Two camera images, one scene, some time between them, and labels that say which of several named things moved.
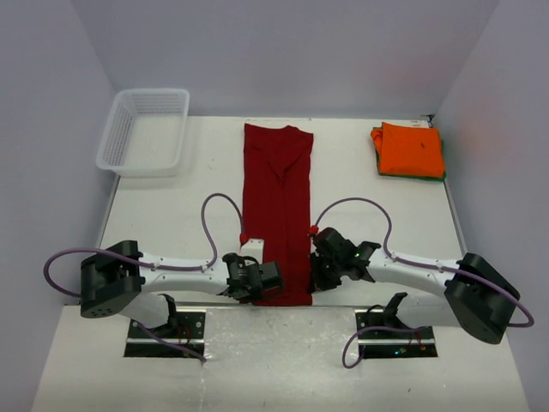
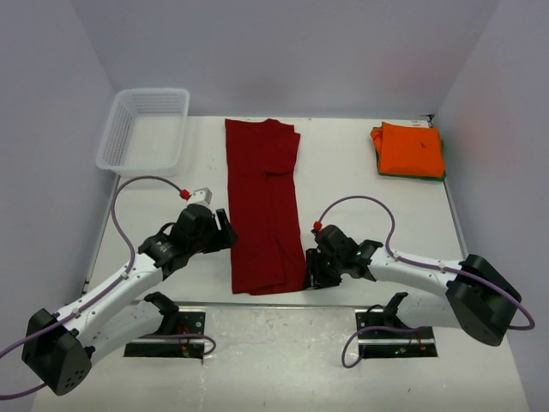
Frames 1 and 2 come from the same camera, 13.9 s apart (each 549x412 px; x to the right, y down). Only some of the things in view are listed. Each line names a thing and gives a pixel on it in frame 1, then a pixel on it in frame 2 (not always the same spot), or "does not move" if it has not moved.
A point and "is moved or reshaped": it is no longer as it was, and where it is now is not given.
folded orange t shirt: x=408 y=150 does not move
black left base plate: x=189 y=330 does not move
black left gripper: x=254 y=295 -> x=224 y=238
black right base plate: x=392 y=343 does not move
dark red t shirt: x=277 y=204 is moved or reshaped
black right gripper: x=318 y=282 does not move
